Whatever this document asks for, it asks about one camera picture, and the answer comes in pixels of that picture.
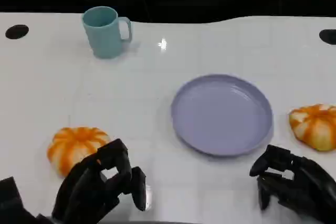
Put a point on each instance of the orange and white bread roll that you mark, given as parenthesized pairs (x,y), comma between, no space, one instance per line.
(71,145)
(315,127)

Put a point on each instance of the pale green mug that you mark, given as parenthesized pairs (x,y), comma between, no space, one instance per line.
(103,37)

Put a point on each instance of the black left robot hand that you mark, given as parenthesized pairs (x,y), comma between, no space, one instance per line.
(84,187)

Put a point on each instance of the black round table grommet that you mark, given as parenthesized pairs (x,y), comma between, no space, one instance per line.
(16,31)
(328,36)

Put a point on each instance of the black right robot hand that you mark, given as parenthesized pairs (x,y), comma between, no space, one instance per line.
(309,190)

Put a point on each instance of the lilac plate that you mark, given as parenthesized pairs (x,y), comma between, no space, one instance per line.
(221,115)

